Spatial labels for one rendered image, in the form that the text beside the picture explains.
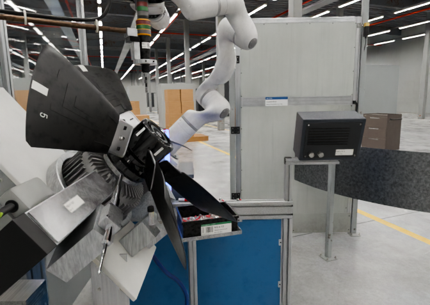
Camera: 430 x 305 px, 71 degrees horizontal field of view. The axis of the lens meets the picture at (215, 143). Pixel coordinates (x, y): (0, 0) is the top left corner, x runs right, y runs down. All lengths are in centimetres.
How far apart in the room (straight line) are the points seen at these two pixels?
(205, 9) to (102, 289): 103
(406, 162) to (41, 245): 218
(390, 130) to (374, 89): 345
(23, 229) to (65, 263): 17
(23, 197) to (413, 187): 222
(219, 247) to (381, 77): 997
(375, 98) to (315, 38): 809
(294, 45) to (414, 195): 151
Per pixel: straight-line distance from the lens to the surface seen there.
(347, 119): 134
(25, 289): 99
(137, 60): 94
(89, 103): 73
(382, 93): 1109
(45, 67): 69
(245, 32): 143
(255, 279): 156
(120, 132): 80
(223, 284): 156
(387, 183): 243
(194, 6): 127
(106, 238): 61
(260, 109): 276
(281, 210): 140
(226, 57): 152
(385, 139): 748
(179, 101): 916
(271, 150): 282
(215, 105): 157
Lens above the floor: 132
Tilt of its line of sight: 9 degrees down
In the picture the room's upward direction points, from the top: 1 degrees counter-clockwise
